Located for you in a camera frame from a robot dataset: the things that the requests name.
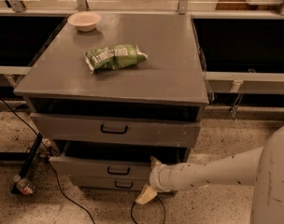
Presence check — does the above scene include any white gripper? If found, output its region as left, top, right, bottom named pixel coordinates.
left=135, top=156, right=172, bottom=205

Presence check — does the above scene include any grey drawer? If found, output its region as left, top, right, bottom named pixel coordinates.
left=50, top=141, right=187, bottom=180
left=69, top=175, right=147, bottom=191
left=31, top=113, right=200, bottom=147

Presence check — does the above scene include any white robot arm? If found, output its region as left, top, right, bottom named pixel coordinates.
left=135, top=126, right=284, bottom=224

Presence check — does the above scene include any grey bottom drawer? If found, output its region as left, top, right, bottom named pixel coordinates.
left=69, top=175, right=147, bottom=191

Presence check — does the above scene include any grey drawer cabinet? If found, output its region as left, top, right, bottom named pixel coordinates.
left=13, top=12, right=209, bottom=198

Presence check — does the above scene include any grey top drawer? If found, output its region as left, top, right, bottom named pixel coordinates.
left=31, top=113, right=200, bottom=147

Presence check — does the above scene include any green chip bag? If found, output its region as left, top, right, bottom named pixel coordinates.
left=84, top=44, right=148, bottom=73

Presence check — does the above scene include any plastic bottle on floor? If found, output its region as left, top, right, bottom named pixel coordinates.
left=13, top=175, right=36, bottom=195

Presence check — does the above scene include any black metal leg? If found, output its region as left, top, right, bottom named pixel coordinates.
left=11, top=133, right=42, bottom=194

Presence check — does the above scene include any beige bowl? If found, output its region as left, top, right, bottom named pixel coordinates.
left=67, top=11, right=101, bottom=32

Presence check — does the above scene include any black floor cable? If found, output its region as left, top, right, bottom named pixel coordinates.
left=0, top=96, right=166, bottom=224

